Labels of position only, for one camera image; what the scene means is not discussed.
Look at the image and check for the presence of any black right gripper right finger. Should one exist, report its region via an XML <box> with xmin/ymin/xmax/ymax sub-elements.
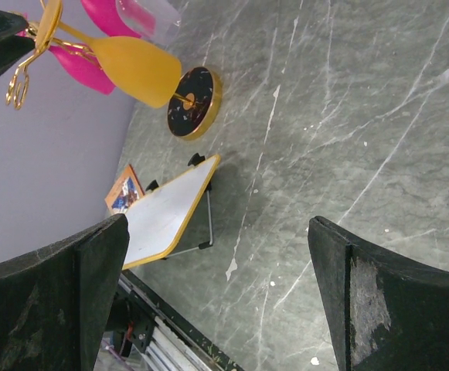
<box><xmin>308</xmin><ymin>216</ymin><xmax>449</xmax><ymax>370</ymax></box>

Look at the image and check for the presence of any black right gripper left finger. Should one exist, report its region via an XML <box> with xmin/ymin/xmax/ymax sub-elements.
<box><xmin>0</xmin><ymin>214</ymin><xmax>129</xmax><ymax>370</ymax></box>

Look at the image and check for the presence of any yellow wine glass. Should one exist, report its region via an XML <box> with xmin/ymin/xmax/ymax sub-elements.
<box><xmin>41</xmin><ymin>1</ymin><xmax>187</xmax><ymax>108</ymax></box>

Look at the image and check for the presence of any magenta wine glass front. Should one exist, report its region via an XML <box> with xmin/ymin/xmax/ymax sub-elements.
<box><xmin>49</xmin><ymin>46</ymin><xmax>115</xmax><ymax>95</ymax></box>

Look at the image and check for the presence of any magenta wine glass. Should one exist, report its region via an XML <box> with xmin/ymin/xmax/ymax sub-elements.
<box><xmin>80</xmin><ymin>0</ymin><xmax>156</xmax><ymax>38</ymax></box>
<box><xmin>49</xmin><ymin>46</ymin><xmax>115</xmax><ymax>95</ymax></box>

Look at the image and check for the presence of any magenta wine glass rear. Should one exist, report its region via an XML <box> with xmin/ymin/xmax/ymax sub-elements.
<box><xmin>80</xmin><ymin>0</ymin><xmax>156</xmax><ymax>38</ymax></box>

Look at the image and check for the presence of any clear wine glass rear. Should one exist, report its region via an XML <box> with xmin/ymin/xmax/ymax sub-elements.
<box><xmin>115</xmin><ymin>0</ymin><xmax>182</xmax><ymax>46</ymax></box>

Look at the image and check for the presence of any white gold-framed tray stand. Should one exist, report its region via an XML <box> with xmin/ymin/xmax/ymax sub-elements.
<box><xmin>123</xmin><ymin>155</ymin><xmax>221</xmax><ymax>270</ymax></box>

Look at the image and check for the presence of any illustrated picture book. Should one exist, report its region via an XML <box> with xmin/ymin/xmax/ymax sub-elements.
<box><xmin>104</xmin><ymin>164</ymin><xmax>145</xmax><ymax>215</ymax></box>

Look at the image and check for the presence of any gold wire glass rack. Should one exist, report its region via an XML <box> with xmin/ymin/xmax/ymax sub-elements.
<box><xmin>15</xmin><ymin>22</ymin><xmax>223</xmax><ymax>141</ymax></box>

